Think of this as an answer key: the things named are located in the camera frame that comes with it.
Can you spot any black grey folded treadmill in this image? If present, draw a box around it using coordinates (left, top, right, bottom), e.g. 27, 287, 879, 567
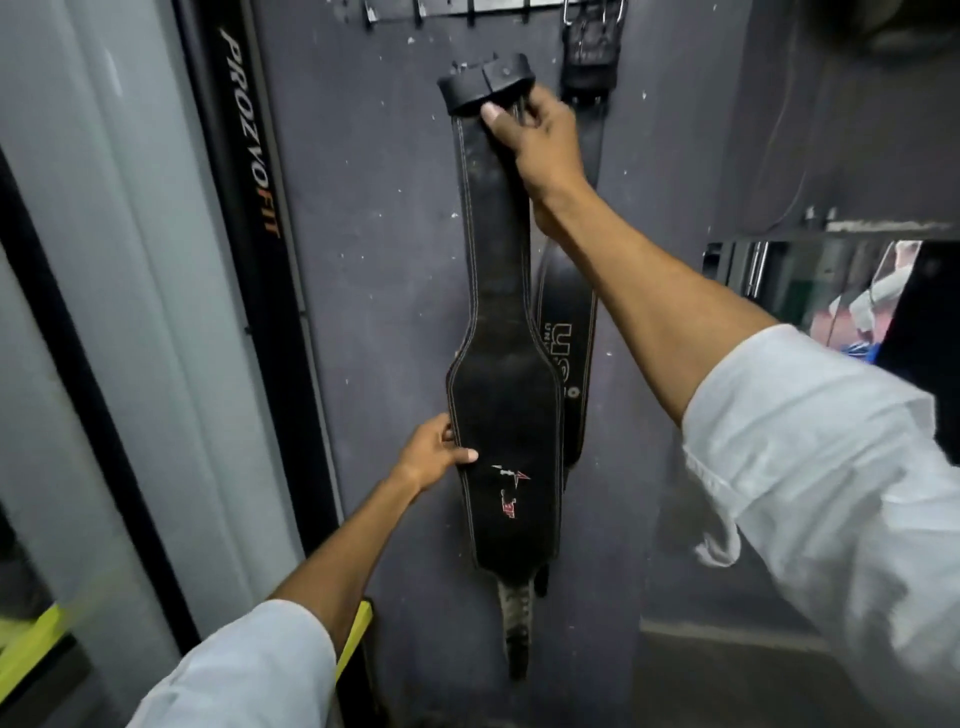
0, 0, 376, 728

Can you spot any white long-sleeved shirt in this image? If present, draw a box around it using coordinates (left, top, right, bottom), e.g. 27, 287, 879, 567
127, 322, 960, 728

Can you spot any yellow metal bar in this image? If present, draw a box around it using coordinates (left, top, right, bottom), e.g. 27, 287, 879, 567
0, 599, 73, 680
333, 599, 374, 680

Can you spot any person's right forearm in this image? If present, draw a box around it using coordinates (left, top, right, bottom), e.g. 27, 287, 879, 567
530, 176, 781, 429

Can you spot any metal wall hooks rail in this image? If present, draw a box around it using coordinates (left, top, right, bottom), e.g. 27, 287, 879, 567
359, 0, 628, 30

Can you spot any person's left hand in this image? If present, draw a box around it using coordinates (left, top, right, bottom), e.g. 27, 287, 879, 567
389, 412, 480, 496

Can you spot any black USI leather belt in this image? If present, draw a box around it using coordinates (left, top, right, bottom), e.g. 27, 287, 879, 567
530, 0, 628, 493

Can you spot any black belt with red logo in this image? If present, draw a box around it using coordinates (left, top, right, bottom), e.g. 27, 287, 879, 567
437, 50, 568, 682

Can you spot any person's left forearm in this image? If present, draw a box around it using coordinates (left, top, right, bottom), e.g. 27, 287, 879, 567
268, 464, 425, 654

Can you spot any person's right hand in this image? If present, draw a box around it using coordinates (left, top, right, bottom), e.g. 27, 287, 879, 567
479, 82, 594, 205

